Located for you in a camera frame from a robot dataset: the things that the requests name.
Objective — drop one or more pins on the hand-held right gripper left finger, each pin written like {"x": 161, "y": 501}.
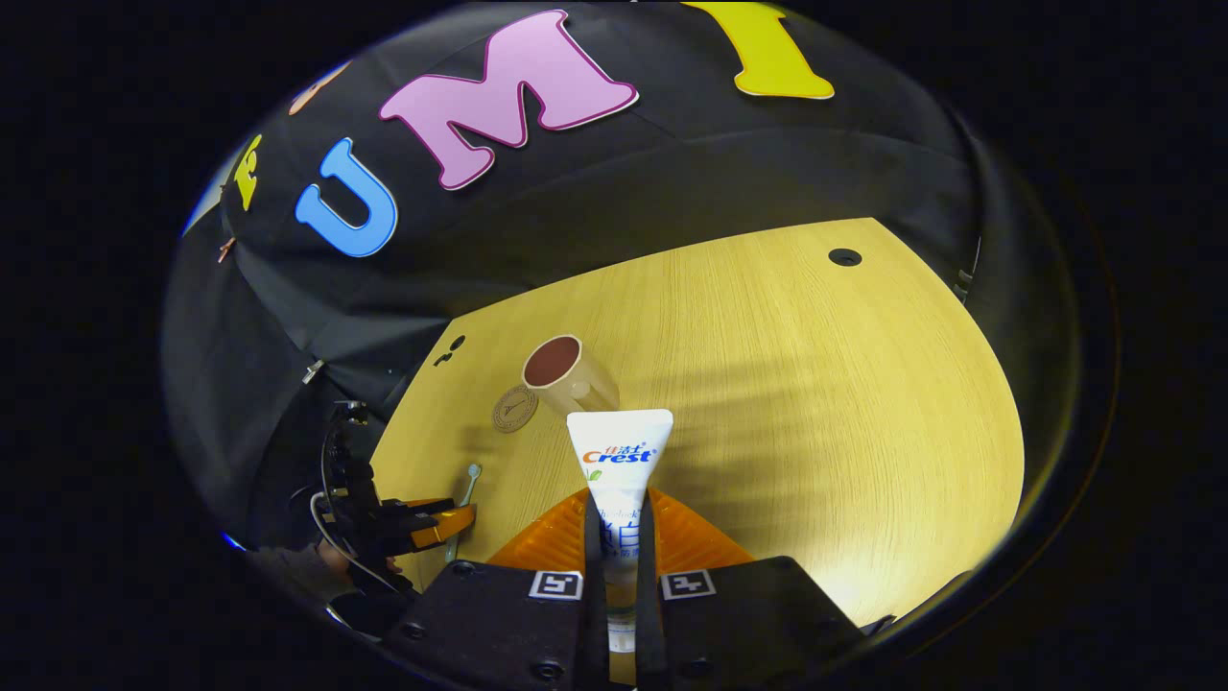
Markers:
{"x": 595, "y": 614}

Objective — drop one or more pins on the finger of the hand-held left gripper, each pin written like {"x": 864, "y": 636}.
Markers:
{"x": 446, "y": 528}
{"x": 417, "y": 507}

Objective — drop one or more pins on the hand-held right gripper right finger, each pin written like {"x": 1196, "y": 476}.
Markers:
{"x": 649, "y": 614}

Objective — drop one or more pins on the white toothbrush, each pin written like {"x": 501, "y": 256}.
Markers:
{"x": 464, "y": 499}

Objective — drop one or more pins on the round brown coaster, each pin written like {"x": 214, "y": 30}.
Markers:
{"x": 513, "y": 411}

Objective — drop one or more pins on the white toothpaste tube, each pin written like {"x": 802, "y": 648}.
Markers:
{"x": 619, "y": 461}

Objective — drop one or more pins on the beige cup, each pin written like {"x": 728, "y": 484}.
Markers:
{"x": 561, "y": 369}

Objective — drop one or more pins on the silver cloth clip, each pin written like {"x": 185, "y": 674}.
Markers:
{"x": 312, "y": 371}

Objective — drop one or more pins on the copper cloth clip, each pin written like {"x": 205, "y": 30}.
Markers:
{"x": 225, "y": 250}

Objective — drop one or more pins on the black backdrop cloth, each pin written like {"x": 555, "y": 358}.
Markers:
{"x": 672, "y": 173}

